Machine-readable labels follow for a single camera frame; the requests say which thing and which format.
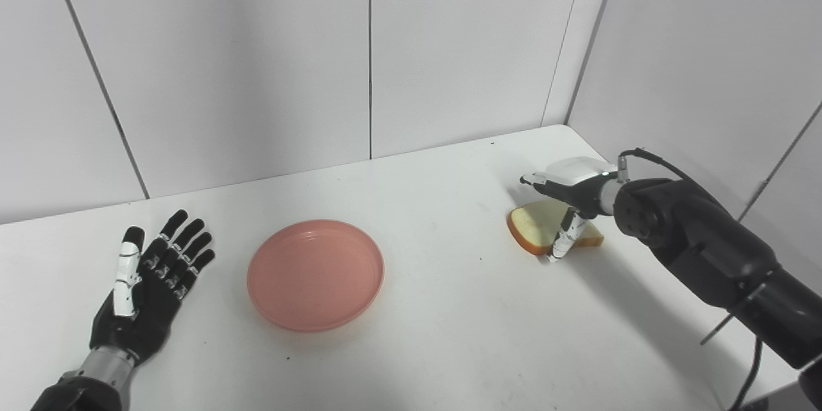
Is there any pink round plate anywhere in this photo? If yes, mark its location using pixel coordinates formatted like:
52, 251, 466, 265
247, 219, 385, 333

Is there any slice of white bread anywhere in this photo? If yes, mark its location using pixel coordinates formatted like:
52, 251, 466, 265
507, 199, 605, 256

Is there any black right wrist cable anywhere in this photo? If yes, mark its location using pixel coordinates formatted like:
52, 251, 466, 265
618, 148, 765, 411

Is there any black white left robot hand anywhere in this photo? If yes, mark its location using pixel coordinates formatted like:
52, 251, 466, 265
89, 209, 216, 367

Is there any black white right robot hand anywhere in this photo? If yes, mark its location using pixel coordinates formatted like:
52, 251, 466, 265
520, 157, 620, 265

